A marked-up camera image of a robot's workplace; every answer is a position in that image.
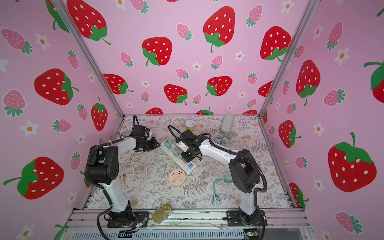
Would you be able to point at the gold sardine tin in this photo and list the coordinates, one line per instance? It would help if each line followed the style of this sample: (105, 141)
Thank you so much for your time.
(162, 213)

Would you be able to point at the silver aluminium corner post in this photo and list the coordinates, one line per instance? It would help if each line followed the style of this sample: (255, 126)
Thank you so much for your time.
(78, 38)
(301, 29)

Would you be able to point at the teal charger plug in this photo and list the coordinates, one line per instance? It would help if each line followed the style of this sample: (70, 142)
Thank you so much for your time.
(168, 144)
(218, 140)

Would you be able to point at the white multicolour power strip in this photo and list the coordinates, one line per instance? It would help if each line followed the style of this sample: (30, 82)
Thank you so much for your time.
(188, 168)

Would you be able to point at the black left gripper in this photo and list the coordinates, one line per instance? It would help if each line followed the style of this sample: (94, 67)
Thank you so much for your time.
(154, 145)

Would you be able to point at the light green charger plug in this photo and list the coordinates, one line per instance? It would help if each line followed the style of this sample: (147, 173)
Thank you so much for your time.
(225, 140)
(175, 152)

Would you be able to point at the yellow labelled food can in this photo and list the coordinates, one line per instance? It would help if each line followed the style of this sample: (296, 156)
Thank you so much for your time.
(190, 125)

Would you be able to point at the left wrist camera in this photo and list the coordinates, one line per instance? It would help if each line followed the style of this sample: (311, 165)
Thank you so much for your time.
(139, 131)

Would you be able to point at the silver aluminium corner post left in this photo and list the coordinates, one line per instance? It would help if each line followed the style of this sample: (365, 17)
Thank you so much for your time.
(78, 38)

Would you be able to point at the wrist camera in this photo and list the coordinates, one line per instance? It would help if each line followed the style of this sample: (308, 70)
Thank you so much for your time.
(185, 139)
(139, 131)

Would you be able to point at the silver aluminium corner post right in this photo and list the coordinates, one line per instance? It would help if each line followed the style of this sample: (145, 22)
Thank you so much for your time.
(301, 29)

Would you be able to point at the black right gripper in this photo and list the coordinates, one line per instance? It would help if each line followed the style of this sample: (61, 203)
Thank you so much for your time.
(185, 157)

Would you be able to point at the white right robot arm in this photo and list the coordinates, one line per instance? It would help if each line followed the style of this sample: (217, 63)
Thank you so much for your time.
(247, 175)

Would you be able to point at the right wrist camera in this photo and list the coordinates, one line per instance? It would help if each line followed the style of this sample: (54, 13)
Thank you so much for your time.
(185, 139)

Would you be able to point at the round pink power socket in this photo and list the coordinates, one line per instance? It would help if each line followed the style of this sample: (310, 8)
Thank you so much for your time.
(177, 178)

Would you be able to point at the pale green glasses case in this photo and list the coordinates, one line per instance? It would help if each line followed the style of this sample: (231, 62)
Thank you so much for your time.
(227, 123)

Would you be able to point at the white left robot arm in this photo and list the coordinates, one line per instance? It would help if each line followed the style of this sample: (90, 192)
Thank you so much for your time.
(102, 170)

